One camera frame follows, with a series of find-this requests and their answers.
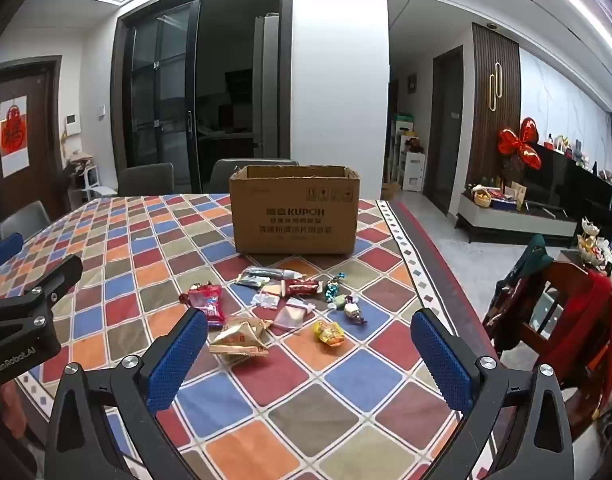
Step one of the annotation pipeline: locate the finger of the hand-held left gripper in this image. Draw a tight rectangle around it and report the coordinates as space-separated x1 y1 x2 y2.
0 233 25 275
0 255 84 337

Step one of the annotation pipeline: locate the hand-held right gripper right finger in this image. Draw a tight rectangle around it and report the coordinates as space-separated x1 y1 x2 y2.
410 307 578 480

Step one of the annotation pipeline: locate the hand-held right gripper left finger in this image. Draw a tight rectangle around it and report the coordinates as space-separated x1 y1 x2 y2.
44 306 209 480

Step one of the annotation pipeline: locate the long white brown sachet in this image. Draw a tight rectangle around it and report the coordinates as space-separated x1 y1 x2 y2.
234 266 307 288

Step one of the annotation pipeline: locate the blue foil candy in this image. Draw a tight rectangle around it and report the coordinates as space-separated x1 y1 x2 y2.
323 271 347 303

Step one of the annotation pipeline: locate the brown cardboard box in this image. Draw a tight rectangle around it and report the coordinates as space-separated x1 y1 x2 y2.
229 164 361 256

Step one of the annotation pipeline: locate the grey dining chair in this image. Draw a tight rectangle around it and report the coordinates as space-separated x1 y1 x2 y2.
0 200 51 241
117 162 175 197
209 158 301 194

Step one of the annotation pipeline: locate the tan snack packet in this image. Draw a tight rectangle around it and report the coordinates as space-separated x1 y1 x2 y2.
208 317 273 357

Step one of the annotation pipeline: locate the red candy bag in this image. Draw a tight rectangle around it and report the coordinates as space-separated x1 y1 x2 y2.
180 282 225 330

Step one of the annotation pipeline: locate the purple white wrapped candy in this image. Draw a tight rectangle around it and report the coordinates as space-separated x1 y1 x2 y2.
342 296 369 326

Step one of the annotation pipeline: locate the white plastic stool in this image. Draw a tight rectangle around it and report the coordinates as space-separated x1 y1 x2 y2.
83 164 117 205

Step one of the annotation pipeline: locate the small clear packet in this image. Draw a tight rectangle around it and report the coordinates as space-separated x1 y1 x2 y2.
251 291 284 309

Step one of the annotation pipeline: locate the yellow wrapped candy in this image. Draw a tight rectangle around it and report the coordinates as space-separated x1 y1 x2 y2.
312 320 345 347

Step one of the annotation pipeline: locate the colourful chequered tablecloth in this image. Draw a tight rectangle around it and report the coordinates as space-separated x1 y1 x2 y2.
0 192 497 480

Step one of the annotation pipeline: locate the red white door poster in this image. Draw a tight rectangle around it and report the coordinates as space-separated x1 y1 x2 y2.
0 95 31 178

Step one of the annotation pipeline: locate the dark green garment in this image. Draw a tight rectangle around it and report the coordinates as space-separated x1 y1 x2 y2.
483 234 554 351

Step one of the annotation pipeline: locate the clear pink packet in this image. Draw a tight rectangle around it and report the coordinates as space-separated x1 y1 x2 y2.
271 299 314 332

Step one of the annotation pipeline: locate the wooden chair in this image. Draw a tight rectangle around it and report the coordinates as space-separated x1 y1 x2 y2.
486 257 612 441

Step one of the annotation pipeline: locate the dark brown entrance door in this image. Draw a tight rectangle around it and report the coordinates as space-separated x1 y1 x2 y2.
0 56 69 231

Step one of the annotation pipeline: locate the red snack bar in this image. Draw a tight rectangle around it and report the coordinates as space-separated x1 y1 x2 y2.
281 280 323 298

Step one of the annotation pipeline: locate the red garment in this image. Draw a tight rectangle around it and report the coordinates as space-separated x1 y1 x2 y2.
533 270 612 391

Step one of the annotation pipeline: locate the low white tv cabinet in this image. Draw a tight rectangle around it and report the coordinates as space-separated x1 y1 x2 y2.
456 192 579 246

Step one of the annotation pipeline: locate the small white cabinet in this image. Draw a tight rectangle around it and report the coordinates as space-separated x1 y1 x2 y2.
401 151 427 192

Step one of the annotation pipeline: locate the white gold flower ornament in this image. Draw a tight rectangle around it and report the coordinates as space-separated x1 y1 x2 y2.
576 217 612 268

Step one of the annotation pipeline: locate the black framed sliding glass door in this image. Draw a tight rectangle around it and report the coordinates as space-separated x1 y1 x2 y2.
110 0 201 193

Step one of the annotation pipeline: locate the black television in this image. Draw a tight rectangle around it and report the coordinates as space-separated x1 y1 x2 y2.
528 142 612 221

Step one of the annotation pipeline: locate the red bow foil balloon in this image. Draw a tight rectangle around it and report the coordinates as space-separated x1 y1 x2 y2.
497 117 543 171

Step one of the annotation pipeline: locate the dark hallway door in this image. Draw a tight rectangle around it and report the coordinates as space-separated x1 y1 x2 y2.
431 45 464 216

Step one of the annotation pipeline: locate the row of small figurines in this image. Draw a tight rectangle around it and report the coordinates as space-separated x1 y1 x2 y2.
543 132 612 181

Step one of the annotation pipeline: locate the gold loop wall ornament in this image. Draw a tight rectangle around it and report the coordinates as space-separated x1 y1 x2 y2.
487 62 507 112

